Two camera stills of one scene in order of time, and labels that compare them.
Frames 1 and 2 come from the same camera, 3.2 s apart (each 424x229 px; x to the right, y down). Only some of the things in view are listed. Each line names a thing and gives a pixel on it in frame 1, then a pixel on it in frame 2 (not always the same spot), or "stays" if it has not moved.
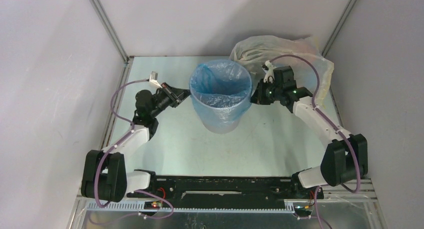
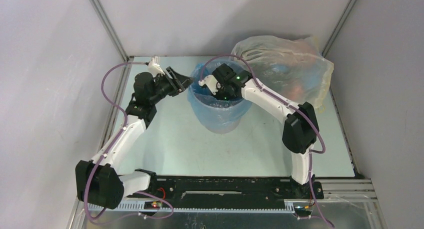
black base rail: (178, 189) stays
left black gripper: (182, 94) to (175, 89)
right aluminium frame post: (346, 13) stays
